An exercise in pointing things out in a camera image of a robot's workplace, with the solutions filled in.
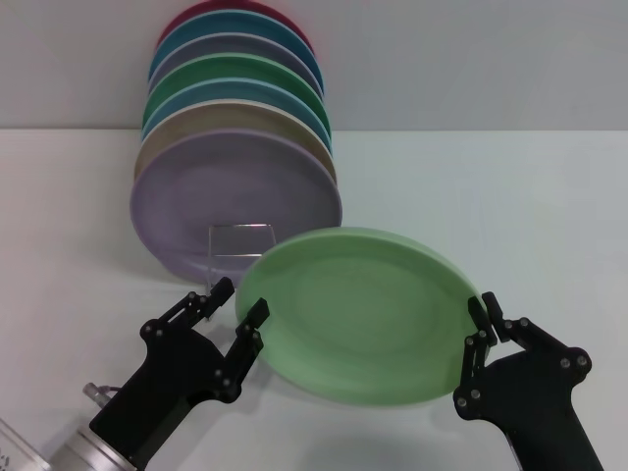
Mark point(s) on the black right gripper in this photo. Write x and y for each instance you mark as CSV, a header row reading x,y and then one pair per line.
x,y
535,407

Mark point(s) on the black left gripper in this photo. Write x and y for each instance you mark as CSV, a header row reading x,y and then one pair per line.
x,y
167,392

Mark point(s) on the light green plate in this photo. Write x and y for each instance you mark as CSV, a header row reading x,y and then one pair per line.
x,y
353,319

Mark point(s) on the lavender plate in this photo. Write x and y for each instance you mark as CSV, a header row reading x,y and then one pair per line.
x,y
221,186

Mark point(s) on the beige plate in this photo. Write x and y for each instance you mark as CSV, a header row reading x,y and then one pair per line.
x,y
206,122

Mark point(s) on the light blue plate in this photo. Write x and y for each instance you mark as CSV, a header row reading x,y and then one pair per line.
x,y
216,90

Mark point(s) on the dark green plate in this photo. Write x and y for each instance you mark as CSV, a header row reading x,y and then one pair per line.
x,y
221,66

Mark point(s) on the grey purple plate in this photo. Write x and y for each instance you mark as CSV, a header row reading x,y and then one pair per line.
x,y
230,45

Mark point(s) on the teal blue plate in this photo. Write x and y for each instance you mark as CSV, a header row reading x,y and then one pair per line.
x,y
230,22

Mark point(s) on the crimson plate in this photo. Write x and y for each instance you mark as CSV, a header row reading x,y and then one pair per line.
x,y
221,4

